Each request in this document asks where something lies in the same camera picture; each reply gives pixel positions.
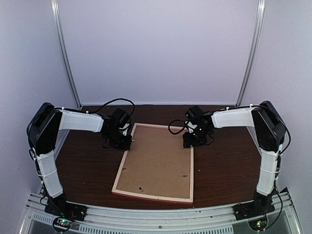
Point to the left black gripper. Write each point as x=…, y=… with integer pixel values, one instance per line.
x=126, y=146

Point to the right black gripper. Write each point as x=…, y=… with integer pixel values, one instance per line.
x=188, y=141

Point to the brown backing board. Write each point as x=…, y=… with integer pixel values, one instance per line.
x=156, y=161

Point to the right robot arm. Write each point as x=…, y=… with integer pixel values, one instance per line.
x=269, y=128

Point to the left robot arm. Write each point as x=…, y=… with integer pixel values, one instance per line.
x=43, y=129

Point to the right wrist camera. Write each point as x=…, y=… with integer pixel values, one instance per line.
x=191, y=127

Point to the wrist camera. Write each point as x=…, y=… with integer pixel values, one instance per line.
x=125, y=128
x=191, y=127

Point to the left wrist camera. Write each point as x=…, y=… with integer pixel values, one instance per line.
x=125, y=128

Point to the front aluminium rail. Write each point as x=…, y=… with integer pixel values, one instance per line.
x=105, y=220

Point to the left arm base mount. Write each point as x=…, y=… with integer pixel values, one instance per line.
x=66, y=213

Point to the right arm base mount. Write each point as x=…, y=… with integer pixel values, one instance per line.
x=256, y=211

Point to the right aluminium corner post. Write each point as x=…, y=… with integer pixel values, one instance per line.
x=258, y=25

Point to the aluminium corner post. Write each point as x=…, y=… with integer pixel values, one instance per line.
x=64, y=54
x=258, y=25

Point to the left aluminium corner post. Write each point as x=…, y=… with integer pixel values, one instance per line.
x=64, y=54

